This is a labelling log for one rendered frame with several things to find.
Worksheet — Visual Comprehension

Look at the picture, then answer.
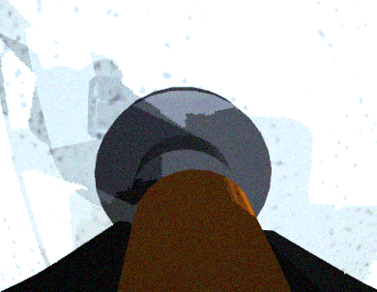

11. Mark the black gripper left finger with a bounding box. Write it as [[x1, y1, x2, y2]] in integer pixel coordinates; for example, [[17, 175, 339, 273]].
[[0, 220, 131, 292]]

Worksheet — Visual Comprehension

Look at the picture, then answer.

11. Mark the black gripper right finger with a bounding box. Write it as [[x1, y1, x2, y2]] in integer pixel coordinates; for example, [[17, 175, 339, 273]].
[[263, 230, 377, 292]]

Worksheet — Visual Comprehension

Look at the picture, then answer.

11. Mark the orange cylinder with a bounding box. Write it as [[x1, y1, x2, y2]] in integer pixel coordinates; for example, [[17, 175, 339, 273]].
[[118, 169, 291, 292]]

